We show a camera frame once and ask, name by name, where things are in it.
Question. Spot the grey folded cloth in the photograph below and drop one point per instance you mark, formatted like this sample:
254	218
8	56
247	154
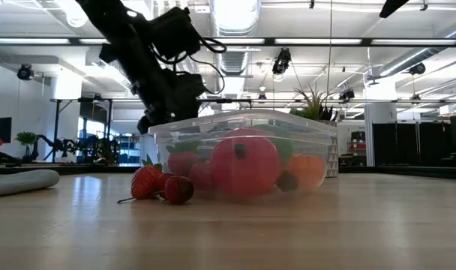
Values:
21	182

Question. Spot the silver ceiling duct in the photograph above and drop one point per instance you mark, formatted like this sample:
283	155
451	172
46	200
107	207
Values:
235	18

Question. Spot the black overhead frame bar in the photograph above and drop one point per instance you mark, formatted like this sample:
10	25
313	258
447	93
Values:
288	41

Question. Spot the large red toy tomato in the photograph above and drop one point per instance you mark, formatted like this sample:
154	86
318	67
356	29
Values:
243	168

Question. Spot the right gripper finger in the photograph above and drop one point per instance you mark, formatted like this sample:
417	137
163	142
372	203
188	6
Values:
393	6

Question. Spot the black ceiling spotlight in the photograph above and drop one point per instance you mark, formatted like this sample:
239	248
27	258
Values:
417	69
281	62
24	72
347	95

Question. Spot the orange toy fruit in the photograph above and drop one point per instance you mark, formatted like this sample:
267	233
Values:
306	170

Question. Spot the small background potted plant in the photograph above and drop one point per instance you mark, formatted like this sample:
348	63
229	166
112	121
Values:
26	138

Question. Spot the black aluminium table frame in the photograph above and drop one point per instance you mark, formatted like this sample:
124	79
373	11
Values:
400	171

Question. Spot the succulent in white patterned pot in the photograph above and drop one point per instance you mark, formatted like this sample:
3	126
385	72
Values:
314	108

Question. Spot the black background robot arm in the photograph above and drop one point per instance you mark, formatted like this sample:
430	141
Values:
93	150

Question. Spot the black room partition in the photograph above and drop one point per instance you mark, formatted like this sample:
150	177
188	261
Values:
400	144

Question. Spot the clear plastic tupperware container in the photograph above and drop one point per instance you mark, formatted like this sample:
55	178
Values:
246	122

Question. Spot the green toy fruit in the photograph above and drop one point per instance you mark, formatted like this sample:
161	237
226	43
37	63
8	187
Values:
286	150

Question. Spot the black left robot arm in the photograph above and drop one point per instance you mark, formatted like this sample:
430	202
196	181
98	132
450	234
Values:
130	48

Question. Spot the dark red toy cherry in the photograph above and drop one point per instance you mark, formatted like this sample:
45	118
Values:
166	180
179	190
287	181

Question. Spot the red toy strawberry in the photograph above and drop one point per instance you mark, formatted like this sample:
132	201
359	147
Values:
202	176
145	183
183	165

